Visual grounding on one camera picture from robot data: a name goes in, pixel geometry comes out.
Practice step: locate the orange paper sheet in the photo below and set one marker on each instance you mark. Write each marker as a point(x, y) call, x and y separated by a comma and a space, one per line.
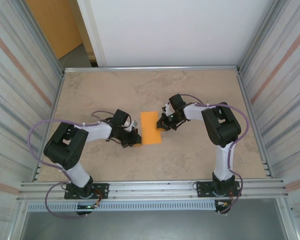
point(151, 127)

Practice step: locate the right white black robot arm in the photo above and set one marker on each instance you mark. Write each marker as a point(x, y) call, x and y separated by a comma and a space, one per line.
point(222, 130)

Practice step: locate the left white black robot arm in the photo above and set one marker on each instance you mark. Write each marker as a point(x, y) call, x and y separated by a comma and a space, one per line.
point(65, 147)

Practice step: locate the grey metal sheet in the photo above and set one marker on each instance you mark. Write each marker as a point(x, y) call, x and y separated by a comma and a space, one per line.
point(152, 225)

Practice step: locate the black control board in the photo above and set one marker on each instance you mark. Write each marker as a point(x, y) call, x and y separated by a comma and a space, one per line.
point(86, 207)
point(221, 204)

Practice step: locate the corrugated metal side panel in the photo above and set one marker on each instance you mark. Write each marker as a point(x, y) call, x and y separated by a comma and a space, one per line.
point(285, 75)

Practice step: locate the striped cloth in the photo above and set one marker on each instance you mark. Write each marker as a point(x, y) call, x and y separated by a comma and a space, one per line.
point(15, 75)

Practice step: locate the orange wooden door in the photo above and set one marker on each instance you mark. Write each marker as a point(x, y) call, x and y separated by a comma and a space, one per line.
point(55, 25)

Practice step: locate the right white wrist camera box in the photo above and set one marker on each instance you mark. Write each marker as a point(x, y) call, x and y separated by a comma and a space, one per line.
point(168, 108)

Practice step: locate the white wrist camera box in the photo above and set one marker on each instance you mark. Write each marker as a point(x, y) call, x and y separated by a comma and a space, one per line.
point(168, 108)
point(132, 125)

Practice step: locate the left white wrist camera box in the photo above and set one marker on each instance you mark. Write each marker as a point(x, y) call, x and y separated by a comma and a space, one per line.
point(132, 125)

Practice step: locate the long aluminium mounting rail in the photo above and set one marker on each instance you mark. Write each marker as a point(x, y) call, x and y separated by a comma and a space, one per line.
point(152, 188)

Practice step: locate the aluminium frame cross bar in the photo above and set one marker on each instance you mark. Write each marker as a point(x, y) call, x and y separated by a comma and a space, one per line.
point(152, 69)

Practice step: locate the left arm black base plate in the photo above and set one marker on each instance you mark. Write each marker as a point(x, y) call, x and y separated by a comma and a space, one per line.
point(101, 191)

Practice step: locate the aluminium frame side bar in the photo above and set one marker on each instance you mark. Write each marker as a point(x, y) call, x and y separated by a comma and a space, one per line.
point(58, 95)
point(245, 95)

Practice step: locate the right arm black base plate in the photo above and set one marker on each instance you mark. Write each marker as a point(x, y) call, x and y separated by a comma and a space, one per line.
point(202, 190)

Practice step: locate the white door frame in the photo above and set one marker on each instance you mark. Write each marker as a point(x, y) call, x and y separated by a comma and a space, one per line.
point(92, 32)

